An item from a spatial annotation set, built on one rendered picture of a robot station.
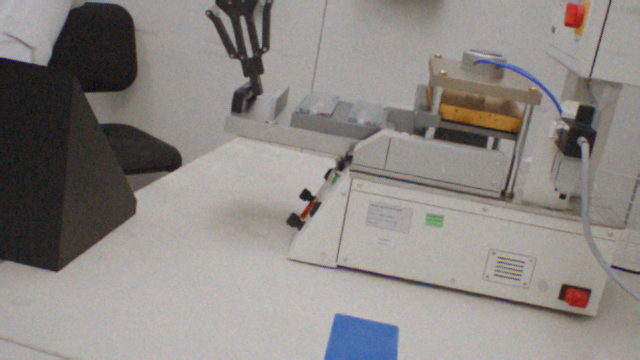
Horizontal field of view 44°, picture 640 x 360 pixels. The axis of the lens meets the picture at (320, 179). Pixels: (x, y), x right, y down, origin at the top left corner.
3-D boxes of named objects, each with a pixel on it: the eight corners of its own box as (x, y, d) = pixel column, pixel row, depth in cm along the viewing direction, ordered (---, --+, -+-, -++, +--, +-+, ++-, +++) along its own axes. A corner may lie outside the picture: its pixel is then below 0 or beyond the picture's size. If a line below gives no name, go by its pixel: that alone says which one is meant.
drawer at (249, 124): (391, 140, 157) (398, 103, 155) (388, 168, 136) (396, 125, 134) (247, 113, 159) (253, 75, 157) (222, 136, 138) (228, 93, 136)
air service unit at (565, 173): (563, 183, 130) (586, 96, 126) (581, 210, 116) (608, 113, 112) (531, 177, 130) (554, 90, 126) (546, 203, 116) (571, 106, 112)
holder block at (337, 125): (386, 121, 155) (388, 109, 155) (382, 144, 136) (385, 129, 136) (304, 106, 157) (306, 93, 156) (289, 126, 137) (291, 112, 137)
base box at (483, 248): (558, 252, 166) (579, 175, 161) (598, 332, 130) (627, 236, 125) (310, 203, 169) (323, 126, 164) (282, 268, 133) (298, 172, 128)
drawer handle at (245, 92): (257, 99, 155) (259, 80, 154) (241, 113, 140) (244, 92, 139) (247, 98, 155) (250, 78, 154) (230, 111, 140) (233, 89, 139)
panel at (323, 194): (309, 204, 167) (360, 134, 162) (287, 254, 138) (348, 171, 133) (301, 198, 167) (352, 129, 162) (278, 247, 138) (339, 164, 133)
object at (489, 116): (509, 120, 153) (521, 71, 150) (525, 145, 132) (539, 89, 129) (422, 103, 154) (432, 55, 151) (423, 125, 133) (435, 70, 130)
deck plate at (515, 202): (581, 175, 161) (582, 170, 161) (625, 230, 128) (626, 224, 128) (360, 133, 164) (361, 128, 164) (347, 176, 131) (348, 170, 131)
